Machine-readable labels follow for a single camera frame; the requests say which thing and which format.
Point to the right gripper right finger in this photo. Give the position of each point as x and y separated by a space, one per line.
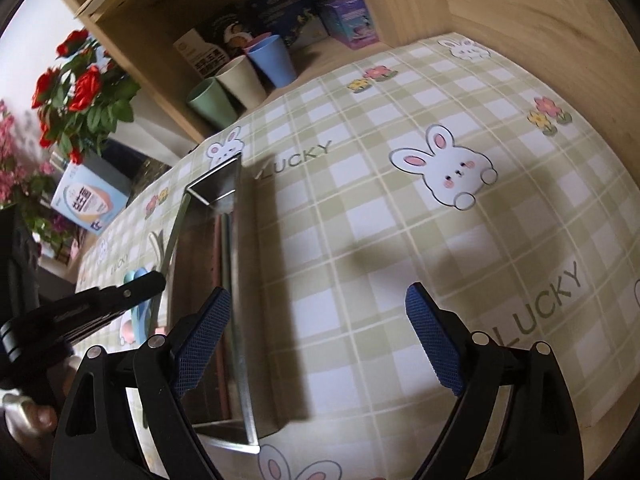
539 437

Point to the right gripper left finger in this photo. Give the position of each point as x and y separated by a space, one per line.
97 437

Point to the stainless steel utensil tray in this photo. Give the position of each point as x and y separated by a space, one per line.
203 253

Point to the pink chopstick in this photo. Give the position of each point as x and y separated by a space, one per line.
220 354

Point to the green chopstick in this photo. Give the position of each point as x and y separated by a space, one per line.
226 252

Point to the person left hand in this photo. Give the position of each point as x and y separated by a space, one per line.
32 426

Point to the pink spoon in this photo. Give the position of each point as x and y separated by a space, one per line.
126 335

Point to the blue spoon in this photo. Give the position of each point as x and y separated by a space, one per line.
140 316

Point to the teal spoon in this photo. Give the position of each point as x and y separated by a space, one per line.
129 276

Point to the probiotic box light blue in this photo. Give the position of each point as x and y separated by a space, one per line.
92 194

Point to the cream white spoon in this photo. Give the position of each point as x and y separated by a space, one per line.
156 241

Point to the pink flower plant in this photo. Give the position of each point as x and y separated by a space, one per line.
29 191

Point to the dark blue product box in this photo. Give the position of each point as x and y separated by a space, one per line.
131 163

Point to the white flower vase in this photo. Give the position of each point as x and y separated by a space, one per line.
153 133

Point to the red rose bouquet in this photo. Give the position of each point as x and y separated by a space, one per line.
81 102

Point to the plaid bunny tablecloth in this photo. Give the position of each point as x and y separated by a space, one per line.
443 163

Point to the green cup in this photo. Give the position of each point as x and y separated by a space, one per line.
211 102

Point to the white brown package on shelf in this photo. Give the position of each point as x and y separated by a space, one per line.
203 56

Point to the beige cup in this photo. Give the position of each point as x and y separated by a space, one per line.
240 79

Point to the blue cup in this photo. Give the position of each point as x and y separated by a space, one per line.
271 56

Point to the dark illustrated box on shelf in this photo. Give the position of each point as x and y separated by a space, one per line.
295 21

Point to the wooden shelf unit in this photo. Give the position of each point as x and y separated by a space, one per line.
587 50

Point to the purple box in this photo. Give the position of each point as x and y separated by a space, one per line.
349 22

